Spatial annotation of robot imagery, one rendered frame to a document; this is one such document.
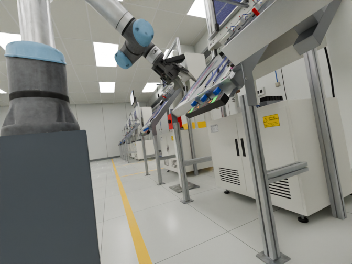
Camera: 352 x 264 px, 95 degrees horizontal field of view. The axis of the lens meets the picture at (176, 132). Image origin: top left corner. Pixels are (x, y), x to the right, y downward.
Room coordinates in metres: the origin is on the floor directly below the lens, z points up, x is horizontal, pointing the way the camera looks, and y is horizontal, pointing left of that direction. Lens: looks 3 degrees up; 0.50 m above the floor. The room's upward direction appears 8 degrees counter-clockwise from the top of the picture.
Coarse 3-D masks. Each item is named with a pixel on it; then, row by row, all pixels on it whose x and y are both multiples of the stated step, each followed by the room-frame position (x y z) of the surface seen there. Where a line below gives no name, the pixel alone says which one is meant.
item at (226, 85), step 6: (228, 78) 0.67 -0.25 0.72; (216, 84) 0.74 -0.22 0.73; (222, 84) 0.71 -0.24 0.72; (228, 84) 0.69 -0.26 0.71; (234, 84) 0.68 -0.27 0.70; (210, 90) 0.79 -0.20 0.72; (228, 90) 0.72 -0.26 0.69; (198, 96) 0.90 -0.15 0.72; (210, 96) 0.84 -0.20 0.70; (186, 102) 1.02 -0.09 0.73; (198, 102) 0.95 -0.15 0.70; (204, 102) 0.91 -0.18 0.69; (180, 108) 1.14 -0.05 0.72; (186, 108) 1.09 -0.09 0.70; (180, 114) 1.22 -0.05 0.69
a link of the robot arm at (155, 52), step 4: (152, 48) 0.70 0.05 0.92; (156, 48) 0.71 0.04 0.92; (152, 52) 0.71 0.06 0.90; (156, 52) 0.71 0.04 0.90; (160, 52) 0.72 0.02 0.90; (148, 56) 0.72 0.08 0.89; (152, 56) 0.71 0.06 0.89; (156, 56) 0.71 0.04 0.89; (148, 60) 0.74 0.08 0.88; (152, 60) 0.72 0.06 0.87
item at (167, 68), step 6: (162, 54) 0.72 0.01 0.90; (156, 60) 0.72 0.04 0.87; (162, 60) 0.74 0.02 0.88; (156, 66) 0.75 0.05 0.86; (162, 66) 0.74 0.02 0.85; (168, 66) 0.75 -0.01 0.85; (174, 66) 0.74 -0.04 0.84; (156, 72) 0.76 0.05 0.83; (162, 72) 0.75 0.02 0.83; (168, 72) 0.73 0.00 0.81; (174, 72) 0.75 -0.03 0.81; (162, 78) 0.77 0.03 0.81; (168, 78) 0.75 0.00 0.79; (174, 78) 0.75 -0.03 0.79; (168, 84) 0.80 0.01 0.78
